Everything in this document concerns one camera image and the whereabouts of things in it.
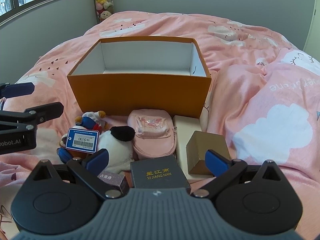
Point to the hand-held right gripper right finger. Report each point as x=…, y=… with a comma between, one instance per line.
x=216, y=162

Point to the small printed card box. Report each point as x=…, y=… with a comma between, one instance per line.
x=112, y=177

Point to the plush doll in blue outfit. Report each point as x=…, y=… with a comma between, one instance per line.
x=90, y=120

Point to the pink fabric pouch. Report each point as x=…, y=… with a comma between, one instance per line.
x=152, y=140

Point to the dark grey box gold print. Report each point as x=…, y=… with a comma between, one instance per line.
x=157, y=175

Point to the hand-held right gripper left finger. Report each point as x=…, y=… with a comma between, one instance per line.
x=96, y=162

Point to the blue hang tag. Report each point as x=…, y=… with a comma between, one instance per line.
x=82, y=140

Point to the cream flat box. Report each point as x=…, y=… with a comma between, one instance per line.
x=181, y=127

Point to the orange cardboard box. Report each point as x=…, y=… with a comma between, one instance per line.
x=137, y=92

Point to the brown cardboard box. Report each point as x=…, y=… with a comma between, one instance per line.
x=200, y=152

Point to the white and black plush toy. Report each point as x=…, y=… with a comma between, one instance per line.
x=117, y=147

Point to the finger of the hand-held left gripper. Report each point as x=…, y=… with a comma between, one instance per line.
x=20, y=89
x=45, y=111

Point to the pink cloud-print blanket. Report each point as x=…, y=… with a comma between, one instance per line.
x=250, y=80

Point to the white door frame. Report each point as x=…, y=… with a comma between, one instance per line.
x=313, y=30

